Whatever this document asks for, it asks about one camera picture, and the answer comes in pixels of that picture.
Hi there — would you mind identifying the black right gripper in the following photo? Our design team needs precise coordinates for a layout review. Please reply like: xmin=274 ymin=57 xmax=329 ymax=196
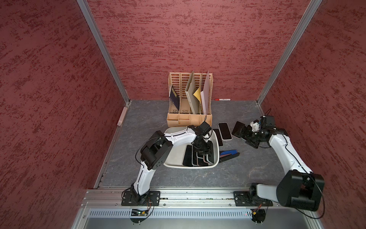
xmin=234 ymin=125 xmax=266 ymax=148

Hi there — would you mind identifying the black phone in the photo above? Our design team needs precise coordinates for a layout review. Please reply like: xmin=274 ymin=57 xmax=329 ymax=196
xmin=213 ymin=128 xmax=224 ymax=147

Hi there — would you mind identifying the dark phone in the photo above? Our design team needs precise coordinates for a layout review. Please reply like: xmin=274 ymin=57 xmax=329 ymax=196
xmin=231 ymin=121 xmax=246 ymax=138

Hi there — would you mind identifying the pink case phone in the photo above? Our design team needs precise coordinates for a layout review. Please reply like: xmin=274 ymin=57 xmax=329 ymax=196
xmin=182 ymin=145 xmax=193 ymax=167

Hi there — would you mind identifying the white case phone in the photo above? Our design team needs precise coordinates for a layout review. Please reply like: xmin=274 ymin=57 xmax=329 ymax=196
xmin=218 ymin=122 xmax=232 ymax=141

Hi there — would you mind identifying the white plastic storage tray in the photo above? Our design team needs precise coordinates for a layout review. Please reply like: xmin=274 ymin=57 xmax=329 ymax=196
xmin=164 ymin=126 xmax=219 ymax=169

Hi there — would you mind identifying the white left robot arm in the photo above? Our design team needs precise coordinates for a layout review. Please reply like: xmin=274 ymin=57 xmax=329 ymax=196
xmin=131 ymin=122 xmax=219 ymax=201

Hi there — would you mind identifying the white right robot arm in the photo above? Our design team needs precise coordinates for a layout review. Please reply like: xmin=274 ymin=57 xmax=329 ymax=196
xmin=241 ymin=127 xmax=325 ymax=211

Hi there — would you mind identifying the beige plastic file organizer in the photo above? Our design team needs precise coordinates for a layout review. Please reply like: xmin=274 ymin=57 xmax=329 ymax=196
xmin=166 ymin=72 xmax=214 ymax=127

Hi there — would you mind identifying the pink grey folder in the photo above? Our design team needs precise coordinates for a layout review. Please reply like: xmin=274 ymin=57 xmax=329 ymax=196
xmin=200 ymin=71 xmax=210 ymax=115

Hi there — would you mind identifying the yellow paper sheet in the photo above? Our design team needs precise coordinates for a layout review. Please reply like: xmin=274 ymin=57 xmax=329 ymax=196
xmin=193 ymin=88 xmax=202 ymax=103

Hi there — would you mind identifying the dark blue booklet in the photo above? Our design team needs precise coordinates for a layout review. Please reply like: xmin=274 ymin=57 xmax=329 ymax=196
xmin=169 ymin=86 xmax=180 ymax=111

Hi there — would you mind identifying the grey cardboard folder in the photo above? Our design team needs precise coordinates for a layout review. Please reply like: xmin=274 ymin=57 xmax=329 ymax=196
xmin=185 ymin=72 xmax=201 ymax=115

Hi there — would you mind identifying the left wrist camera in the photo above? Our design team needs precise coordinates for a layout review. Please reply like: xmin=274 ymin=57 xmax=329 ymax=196
xmin=196 ymin=121 xmax=212 ymax=136

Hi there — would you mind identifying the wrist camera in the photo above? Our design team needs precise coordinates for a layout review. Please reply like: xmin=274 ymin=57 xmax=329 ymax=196
xmin=196 ymin=121 xmax=212 ymax=136
xmin=250 ymin=115 xmax=276 ymax=132

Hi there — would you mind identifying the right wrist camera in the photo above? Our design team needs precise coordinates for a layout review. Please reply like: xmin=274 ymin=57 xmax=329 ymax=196
xmin=250 ymin=115 xmax=276 ymax=132

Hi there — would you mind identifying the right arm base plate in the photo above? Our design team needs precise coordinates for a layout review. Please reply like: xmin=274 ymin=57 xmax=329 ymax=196
xmin=234 ymin=191 xmax=273 ymax=207

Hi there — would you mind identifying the aluminium front rail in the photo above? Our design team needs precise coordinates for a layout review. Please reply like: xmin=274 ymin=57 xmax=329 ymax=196
xmin=72 ymin=188 xmax=324 ymax=229

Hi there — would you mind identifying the beige block at wall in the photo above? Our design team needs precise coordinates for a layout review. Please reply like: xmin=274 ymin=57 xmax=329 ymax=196
xmin=117 ymin=106 xmax=128 ymax=127

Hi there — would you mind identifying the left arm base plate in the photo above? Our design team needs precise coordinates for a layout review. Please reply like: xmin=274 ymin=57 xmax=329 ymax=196
xmin=121 ymin=190 xmax=161 ymax=207

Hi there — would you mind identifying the aluminium right corner post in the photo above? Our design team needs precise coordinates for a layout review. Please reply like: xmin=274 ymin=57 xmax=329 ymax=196
xmin=256 ymin=0 xmax=322 ymax=106

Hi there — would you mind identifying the aluminium corner post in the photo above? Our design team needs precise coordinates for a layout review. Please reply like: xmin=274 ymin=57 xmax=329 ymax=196
xmin=256 ymin=0 xmax=322 ymax=106
xmin=77 ymin=0 xmax=131 ymax=107

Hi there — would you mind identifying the aluminium left corner post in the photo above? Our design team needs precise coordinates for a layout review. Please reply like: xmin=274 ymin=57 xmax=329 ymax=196
xmin=77 ymin=0 xmax=131 ymax=107

